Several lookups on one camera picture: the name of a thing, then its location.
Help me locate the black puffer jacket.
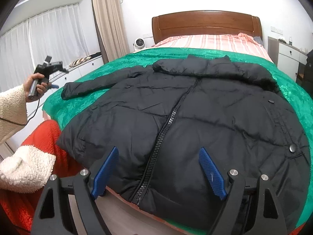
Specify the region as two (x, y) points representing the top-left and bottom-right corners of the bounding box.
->
(56, 54), (311, 233)

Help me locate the black clothes pile on chair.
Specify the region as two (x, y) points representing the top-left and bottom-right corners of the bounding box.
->
(296, 50), (313, 97)

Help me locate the person left hand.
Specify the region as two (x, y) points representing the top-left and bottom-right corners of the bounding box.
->
(23, 73), (51, 102)

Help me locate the striped cushion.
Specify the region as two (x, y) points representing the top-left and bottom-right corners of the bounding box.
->
(69, 56), (91, 68)

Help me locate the white sheer curtain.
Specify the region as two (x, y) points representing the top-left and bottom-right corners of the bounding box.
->
(1, 4), (88, 91)

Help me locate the red knit garment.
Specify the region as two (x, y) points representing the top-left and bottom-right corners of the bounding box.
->
(1, 120), (82, 234)

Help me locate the green satin bedspread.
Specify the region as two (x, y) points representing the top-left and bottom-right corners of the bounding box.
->
(42, 47), (313, 235)

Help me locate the white low drawer cabinet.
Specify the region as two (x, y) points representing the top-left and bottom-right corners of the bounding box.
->
(5, 55), (103, 152)

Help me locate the cream fleece right sleeve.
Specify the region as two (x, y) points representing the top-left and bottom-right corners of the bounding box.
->
(1, 145), (56, 193)

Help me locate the cream fleece sleeve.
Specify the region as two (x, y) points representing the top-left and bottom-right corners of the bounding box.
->
(1, 145), (56, 193)
(0, 85), (27, 144)

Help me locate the cream fleece left sleeve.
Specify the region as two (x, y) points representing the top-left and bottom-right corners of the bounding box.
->
(0, 85), (27, 144)

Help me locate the beige curtain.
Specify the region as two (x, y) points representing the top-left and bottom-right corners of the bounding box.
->
(92, 0), (130, 61)

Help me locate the white bedside cabinet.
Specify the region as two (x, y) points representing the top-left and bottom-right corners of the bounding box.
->
(267, 37), (307, 82)

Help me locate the brown wooden headboard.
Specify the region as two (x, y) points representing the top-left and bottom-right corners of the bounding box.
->
(152, 10), (263, 43)

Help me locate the pink striped bed sheet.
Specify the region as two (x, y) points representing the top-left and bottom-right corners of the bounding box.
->
(153, 33), (272, 61)

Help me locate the black cable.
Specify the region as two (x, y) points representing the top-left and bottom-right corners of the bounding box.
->
(0, 98), (41, 127)

